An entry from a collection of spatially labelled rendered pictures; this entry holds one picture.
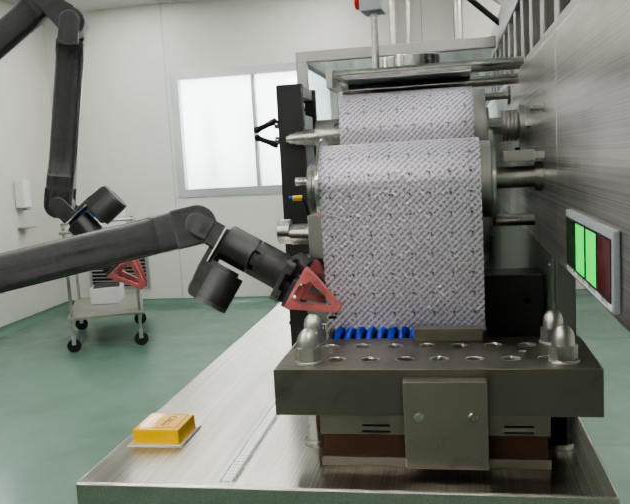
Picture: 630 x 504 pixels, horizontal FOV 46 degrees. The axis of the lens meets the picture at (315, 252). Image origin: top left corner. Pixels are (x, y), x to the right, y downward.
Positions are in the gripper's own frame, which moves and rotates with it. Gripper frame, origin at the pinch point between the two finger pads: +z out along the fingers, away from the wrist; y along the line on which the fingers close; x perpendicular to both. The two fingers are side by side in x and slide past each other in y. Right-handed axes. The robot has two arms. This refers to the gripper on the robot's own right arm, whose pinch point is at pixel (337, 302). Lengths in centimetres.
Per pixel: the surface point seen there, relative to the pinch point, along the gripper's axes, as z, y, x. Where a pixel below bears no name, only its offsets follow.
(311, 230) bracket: -9.4, -6.9, 6.7
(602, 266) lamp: 20, 42, 25
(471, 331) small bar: 18.4, 6.6, 7.1
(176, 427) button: -11.6, 12.6, -24.4
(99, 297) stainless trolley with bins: -182, -429, -194
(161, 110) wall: -247, -557, -56
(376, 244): 1.0, 0.4, 10.7
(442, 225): 8.2, 0.5, 17.7
